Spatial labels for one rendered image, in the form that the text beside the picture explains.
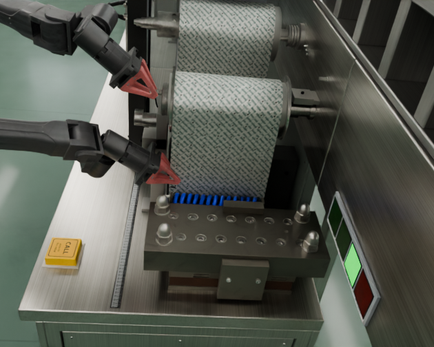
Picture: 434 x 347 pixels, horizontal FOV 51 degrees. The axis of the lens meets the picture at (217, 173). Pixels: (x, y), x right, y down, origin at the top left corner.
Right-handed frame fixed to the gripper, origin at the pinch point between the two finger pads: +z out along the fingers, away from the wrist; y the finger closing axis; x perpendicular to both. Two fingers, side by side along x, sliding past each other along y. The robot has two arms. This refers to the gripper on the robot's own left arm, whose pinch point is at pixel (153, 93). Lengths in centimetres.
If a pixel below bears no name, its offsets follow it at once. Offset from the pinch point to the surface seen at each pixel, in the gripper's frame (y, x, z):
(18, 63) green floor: -288, -191, -14
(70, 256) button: 18.7, -36.5, 9.6
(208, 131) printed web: 5.6, 4.3, 13.0
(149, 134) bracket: -3.1, -10.5, 7.8
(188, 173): 5.9, -7.1, 18.2
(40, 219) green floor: -91, -140, 36
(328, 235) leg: -7, 0, 72
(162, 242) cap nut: 23.7, -14.0, 17.7
